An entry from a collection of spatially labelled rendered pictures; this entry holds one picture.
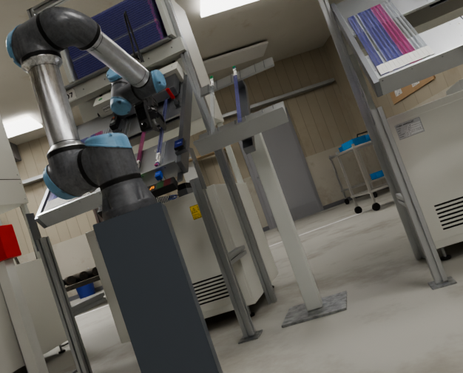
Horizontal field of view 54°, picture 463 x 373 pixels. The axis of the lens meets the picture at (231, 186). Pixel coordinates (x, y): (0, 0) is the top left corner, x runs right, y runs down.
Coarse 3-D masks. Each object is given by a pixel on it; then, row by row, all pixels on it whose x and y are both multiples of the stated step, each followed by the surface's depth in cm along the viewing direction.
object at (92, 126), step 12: (180, 96) 216; (168, 108) 213; (180, 108) 208; (96, 120) 240; (108, 120) 234; (132, 120) 221; (168, 120) 207; (84, 132) 235; (96, 132) 229; (120, 132) 217; (132, 132) 212
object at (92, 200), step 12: (156, 168) 176; (168, 168) 177; (144, 180) 180; (156, 180) 180; (96, 192) 183; (72, 204) 187; (84, 204) 187; (96, 204) 188; (48, 216) 191; (60, 216) 191; (72, 216) 191
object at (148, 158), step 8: (168, 144) 190; (144, 152) 194; (152, 152) 191; (168, 152) 185; (136, 160) 192; (144, 160) 189; (152, 160) 186; (160, 160) 184; (168, 160) 181; (176, 160) 178; (144, 168) 185
